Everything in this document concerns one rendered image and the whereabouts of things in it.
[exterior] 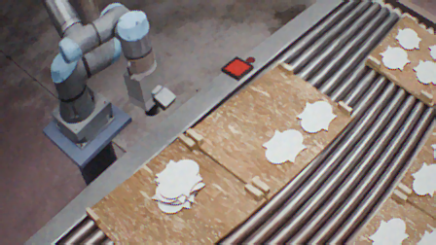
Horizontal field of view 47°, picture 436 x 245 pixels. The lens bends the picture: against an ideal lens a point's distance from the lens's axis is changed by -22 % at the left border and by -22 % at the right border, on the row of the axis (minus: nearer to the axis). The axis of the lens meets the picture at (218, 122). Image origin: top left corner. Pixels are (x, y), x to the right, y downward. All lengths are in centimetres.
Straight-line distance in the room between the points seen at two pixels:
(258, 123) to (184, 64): 167
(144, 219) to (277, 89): 61
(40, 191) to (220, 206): 163
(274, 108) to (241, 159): 22
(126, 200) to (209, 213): 25
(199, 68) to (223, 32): 34
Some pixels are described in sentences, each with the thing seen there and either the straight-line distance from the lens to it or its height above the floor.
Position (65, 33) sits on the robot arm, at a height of 146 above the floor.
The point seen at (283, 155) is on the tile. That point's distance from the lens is 176.
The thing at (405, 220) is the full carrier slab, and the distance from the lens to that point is 165.
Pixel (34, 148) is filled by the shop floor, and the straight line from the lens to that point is 335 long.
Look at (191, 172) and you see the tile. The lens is 171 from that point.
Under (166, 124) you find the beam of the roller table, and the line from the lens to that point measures 192.
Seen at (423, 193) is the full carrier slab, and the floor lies 95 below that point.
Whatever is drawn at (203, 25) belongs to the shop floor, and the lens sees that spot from 374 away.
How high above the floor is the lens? 231
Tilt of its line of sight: 47 degrees down
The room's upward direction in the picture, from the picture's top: 9 degrees counter-clockwise
